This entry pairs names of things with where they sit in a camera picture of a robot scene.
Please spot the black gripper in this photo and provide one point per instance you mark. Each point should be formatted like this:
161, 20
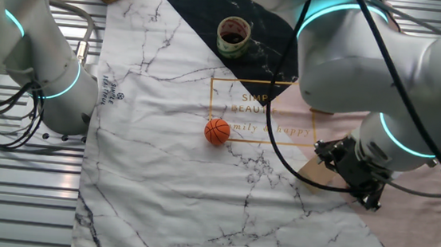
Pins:
356, 167

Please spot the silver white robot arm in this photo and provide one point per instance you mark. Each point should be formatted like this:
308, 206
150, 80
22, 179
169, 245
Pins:
369, 72

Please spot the small orange basketball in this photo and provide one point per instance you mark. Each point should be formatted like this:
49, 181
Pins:
217, 131

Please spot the marble pink black cloth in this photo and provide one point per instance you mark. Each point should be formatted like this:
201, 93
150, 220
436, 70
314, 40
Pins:
178, 196

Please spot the roll of clear tape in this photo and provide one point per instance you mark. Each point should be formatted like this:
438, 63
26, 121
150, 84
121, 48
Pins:
232, 44

